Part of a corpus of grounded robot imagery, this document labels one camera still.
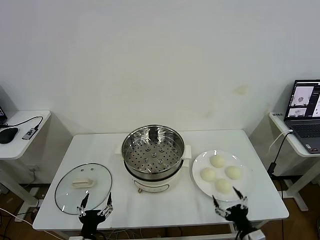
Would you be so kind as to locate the white side desk with laptop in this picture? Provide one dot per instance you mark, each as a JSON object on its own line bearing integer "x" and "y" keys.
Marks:
{"x": 278, "y": 122}

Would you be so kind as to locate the black computer mouse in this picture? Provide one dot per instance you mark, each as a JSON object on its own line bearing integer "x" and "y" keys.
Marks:
{"x": 7, "y": 135}

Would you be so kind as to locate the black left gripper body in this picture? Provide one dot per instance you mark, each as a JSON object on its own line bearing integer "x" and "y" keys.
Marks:
{"x": 91, "y": 217}

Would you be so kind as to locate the white wall socket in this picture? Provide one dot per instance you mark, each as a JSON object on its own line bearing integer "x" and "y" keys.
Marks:
{"x": 33, "y": 169}

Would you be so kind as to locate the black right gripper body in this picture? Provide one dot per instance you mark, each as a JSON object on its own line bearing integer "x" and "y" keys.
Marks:
{"x": 237, "y": 215}

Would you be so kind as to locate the grey usb hub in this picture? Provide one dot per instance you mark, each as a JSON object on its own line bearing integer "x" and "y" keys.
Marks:
{"x": 28, "y": 133}

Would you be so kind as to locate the black open laptop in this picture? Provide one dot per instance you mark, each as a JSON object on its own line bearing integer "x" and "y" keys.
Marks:
{"x": 2, "y": 115}

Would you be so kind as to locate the white round plate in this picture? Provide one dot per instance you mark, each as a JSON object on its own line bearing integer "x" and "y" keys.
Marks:
{"x": 202, "y": 187}

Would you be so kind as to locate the grey open laptop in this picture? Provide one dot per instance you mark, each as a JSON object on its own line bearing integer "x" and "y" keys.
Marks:
{"x": 305, "y": 100}

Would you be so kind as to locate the white side desk with mouse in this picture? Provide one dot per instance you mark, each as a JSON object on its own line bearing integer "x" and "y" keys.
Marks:
{"x": 15, "y": 150}

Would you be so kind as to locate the white metal table frame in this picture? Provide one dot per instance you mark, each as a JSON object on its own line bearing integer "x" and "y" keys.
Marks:
{"x": 234, "y": 228}

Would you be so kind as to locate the cream electric cooking pot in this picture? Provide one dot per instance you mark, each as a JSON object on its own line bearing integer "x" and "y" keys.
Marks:
{"x": 155, "y": 186}

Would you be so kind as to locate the white steamed baozi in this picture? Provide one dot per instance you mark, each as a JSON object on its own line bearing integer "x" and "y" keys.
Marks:
{"x": 208, "y": 174}
{"x": 233, "y": 172}
{"x": 217, "y": 161}
{"x": 223, "y": 185}

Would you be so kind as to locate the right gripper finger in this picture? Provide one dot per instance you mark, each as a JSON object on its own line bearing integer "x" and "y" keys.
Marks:
{"x": 216, "y": 205}
{"x": 238, "y": 194}

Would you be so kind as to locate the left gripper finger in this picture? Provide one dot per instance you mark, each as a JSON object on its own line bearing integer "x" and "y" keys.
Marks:
{"x": 109, "y": 199}
{"x": 85, "y": 200}

